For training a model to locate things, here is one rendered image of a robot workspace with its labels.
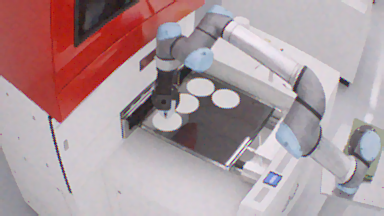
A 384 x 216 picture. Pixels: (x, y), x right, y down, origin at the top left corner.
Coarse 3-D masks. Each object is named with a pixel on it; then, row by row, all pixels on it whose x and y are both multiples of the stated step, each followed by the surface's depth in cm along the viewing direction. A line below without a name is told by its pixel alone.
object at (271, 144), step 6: (282, 120) 184; (276, 126) 182; (270, 138) 177; (264, 144) 175; (270, 144) 175; (276, 144) 175; (270, 150) 173; (276, 150) 173; (252, 162) 168; (258, 162) 168; (246, 174) 164; (246, 180) 165; (252, 180) 163
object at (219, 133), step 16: (208, 80) 196; (208, 96) 189; (240, 96) 190; (176, 112) 182; (192, 112) 183; (208, 112) 183; (224, 112) 183; (240, 112) 184; (256, 112) 184; (192, 128) 177; (208, 128) 177; (224, 128) 178; (240, 128) 178; (256, 128) 178; (192, 144) 172; (208, 144) 172; (224, 144) 172; (240, 144) 172; (224, 160) 166
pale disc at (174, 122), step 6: (156, 114) 181; (174, 114) 182; (156, 120) 179; (162, 120) 179; (168, 120) 179; (174, 120) 179; (180, 120) 180; (156, 126) 177; (162, 126) 177; (168, 126) 177; (174, 126) 177
